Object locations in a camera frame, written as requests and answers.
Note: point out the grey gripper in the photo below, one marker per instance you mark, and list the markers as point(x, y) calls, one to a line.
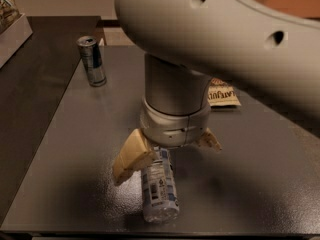
point(175, 128)

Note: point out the blue plastic bottle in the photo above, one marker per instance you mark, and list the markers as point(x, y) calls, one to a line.
point(159, 195)

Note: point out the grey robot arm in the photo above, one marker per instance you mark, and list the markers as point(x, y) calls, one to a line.
point(188, 42)

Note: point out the brown chip bag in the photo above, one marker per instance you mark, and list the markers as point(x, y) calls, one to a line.
point(222, 94)

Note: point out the silver blue energy drink can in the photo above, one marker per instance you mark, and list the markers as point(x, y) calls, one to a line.
point(92, 61)

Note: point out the white box with snacks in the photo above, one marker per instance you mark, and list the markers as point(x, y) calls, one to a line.
point(15, 29)

